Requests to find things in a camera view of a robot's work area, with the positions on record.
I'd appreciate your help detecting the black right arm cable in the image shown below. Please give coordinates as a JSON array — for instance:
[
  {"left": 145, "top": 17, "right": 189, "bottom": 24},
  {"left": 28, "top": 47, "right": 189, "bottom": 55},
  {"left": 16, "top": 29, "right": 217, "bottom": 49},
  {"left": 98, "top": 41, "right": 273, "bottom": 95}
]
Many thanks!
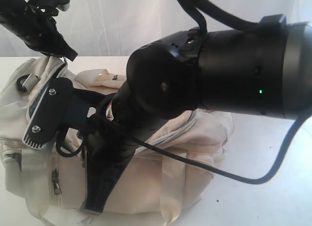
[{"left": 56, "top": 0, "right": 312, "bottom": 185}]

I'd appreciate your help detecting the white backdrop curtain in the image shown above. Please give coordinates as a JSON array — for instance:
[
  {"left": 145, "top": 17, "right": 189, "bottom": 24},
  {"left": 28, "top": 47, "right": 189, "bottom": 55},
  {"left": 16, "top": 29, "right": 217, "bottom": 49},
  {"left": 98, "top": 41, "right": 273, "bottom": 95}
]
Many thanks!
[{"left": 0, "top": 0, "right": 312, "bottom": 58}]

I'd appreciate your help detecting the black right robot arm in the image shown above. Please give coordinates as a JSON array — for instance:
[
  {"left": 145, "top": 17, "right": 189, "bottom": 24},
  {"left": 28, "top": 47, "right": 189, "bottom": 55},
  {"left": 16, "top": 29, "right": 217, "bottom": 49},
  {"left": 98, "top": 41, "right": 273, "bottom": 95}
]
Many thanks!
[{"left": 78, "top": 15, "right": 312, "bottom": 212}]

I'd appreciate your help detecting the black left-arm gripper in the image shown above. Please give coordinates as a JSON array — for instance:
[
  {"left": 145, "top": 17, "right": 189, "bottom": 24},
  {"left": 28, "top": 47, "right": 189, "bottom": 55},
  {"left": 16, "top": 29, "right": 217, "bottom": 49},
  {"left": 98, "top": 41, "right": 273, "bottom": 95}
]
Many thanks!
[{"left": 0, "top": 0, "right": 78, "bottom": 61}]

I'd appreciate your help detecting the cream canvas duffel bag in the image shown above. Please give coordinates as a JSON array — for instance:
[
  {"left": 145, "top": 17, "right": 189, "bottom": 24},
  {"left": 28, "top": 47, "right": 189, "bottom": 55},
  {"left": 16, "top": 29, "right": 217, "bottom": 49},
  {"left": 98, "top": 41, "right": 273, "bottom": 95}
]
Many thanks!
[{"left": 0, "top": 56, "right": 236, "bottom": 226}]

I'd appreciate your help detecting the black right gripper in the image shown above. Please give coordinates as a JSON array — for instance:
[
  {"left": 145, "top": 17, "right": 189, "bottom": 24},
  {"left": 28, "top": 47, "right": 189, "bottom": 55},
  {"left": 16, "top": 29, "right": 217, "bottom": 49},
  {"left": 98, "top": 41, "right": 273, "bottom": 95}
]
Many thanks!
[{"left": 67, "top": 87, "right": 171, "bottom": 209}]

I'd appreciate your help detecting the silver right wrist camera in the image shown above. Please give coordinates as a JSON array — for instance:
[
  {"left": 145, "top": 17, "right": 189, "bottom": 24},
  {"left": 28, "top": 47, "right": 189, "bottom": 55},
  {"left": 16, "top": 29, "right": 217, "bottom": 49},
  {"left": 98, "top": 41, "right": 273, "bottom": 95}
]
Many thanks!
[{"left": 22, "top": 77, "right": 74, "bottom": 150}]

